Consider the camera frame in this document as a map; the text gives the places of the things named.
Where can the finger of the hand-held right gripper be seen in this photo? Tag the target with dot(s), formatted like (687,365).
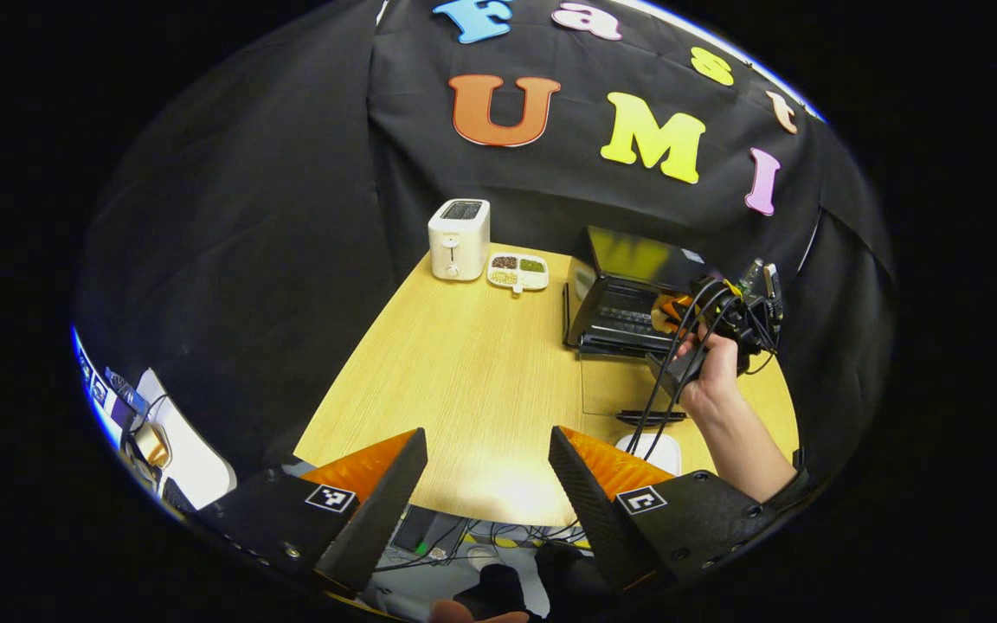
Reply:
(672,313)

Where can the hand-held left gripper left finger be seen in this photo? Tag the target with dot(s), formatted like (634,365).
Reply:
(377,519)

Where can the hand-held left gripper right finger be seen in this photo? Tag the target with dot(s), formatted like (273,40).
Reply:
(589,510)

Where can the black electric oven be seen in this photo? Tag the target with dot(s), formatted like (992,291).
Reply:
(628,260)

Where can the person's dark clothing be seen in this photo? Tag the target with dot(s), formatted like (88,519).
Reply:
(568,580)

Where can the white plate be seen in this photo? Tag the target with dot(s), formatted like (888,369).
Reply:
(667,450)

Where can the white sectioned grain dish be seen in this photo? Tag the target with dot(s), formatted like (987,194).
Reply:
(517,270)

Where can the white side table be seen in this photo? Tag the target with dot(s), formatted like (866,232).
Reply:
(196,459)

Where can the white toaster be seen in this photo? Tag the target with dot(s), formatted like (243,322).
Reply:
(459,242)

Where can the black backdrop cloth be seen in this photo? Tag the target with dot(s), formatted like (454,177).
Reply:
(291,216)

